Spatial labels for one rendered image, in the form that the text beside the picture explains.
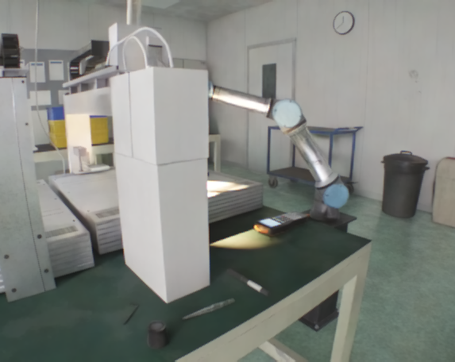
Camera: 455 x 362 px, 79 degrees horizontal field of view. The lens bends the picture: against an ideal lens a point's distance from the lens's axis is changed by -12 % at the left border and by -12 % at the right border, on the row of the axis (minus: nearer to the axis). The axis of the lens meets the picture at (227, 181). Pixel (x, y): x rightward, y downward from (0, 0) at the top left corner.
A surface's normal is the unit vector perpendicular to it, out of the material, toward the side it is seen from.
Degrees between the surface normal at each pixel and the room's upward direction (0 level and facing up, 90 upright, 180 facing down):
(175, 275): 90
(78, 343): 0
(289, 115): 84
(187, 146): 90
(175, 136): 90
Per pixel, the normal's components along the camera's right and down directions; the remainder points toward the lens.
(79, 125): 0.65, 0.18
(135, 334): 0.00, -0.97
